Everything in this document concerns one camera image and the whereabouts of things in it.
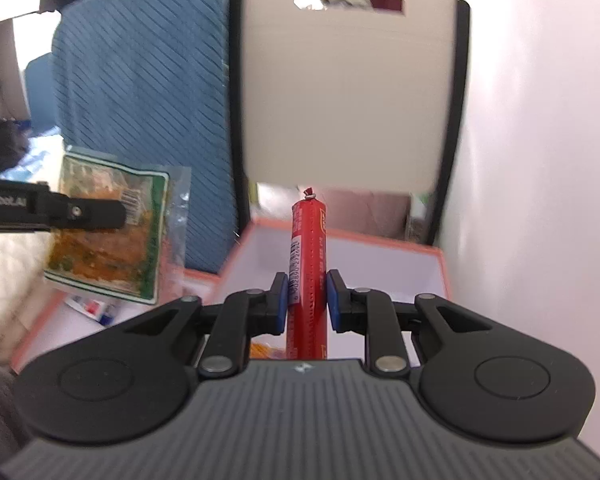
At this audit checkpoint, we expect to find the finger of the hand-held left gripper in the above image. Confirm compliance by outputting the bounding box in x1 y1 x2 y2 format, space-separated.
30 184 129 232

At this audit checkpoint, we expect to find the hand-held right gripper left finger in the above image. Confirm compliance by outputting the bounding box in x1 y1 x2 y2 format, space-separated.
125 271 289 378

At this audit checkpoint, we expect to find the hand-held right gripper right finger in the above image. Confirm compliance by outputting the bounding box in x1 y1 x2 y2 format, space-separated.
326 269 493 378

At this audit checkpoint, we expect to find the green clear snack packet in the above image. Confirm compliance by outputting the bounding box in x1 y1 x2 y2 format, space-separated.
44 146 192 306

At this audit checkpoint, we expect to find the red sausage stick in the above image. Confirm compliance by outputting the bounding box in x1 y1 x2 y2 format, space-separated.
287 187 329 361

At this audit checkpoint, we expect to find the orange shoe box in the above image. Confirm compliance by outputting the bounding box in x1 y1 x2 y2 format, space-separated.
217 217 451 361

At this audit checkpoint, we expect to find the orange shoe box lid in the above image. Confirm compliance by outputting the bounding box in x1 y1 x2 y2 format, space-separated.
10 267 221 376

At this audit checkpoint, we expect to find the black garment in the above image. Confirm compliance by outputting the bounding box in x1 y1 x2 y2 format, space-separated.
0 112 31 179

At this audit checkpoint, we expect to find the light blue cloth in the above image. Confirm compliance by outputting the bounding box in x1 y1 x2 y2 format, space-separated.
0 132 67 182

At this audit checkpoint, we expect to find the cream quilted bedspread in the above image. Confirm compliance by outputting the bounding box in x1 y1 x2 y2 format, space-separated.
0 230 58 361

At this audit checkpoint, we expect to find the pink blanket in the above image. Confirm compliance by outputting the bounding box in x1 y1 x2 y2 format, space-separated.
325 190 414 242

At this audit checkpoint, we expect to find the small blue cushion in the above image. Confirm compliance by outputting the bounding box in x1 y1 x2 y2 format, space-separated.
24 52 63 134

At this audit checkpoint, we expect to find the green printed bag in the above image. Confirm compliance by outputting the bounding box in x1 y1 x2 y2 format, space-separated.
406 192 429 242

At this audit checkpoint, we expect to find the blue textured chair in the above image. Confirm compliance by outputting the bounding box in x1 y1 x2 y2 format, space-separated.
51 0 242 276

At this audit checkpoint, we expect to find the white folding chair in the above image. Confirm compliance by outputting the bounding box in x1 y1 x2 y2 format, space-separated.
229 0 472 247

